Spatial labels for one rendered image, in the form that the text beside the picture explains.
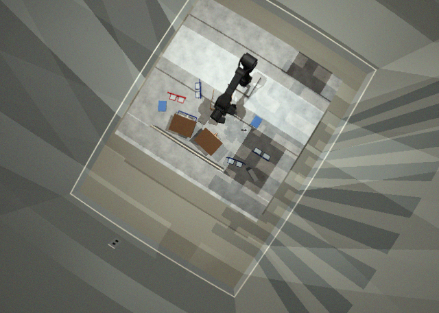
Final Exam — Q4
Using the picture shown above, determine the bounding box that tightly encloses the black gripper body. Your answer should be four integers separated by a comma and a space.
216, 116, 226, 124

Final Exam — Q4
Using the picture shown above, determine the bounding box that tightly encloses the blue flat panel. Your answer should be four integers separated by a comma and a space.
158, 101, 167, 112
251, 115, 263, 128

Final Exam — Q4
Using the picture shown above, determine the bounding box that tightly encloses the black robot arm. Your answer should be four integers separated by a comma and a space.
210, 52, 258, 121

